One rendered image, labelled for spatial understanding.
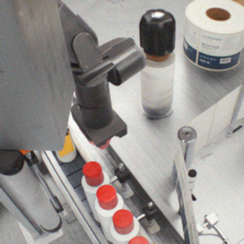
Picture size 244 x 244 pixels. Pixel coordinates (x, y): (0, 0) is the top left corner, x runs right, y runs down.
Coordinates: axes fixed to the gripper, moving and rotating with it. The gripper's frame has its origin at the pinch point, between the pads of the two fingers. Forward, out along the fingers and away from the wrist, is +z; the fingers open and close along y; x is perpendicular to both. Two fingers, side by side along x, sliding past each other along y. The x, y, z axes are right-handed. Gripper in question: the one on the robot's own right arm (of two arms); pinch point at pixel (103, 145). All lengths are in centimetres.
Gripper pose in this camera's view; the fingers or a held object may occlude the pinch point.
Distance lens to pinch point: 65.4
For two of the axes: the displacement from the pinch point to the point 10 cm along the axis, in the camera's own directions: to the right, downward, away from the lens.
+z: 0.8, 6.2, 7.8
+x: -8.4, 4.6, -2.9
